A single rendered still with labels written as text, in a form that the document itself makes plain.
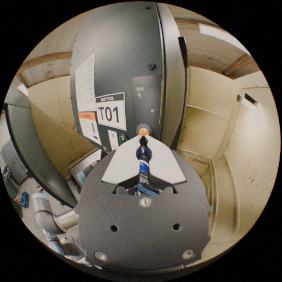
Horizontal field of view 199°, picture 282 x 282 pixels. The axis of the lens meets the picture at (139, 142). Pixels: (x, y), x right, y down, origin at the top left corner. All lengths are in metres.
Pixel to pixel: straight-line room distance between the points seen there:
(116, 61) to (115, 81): 0.04
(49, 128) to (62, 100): 0.42
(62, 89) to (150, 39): 1.33
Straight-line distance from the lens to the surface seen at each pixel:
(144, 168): 0.17
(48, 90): 1.40
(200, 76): 1.21
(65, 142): 1.43
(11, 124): 0.69
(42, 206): 0.52
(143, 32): 0.18
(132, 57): 0.15
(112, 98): 0.16
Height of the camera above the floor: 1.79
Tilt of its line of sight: 32 degrees down
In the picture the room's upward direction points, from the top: straight up
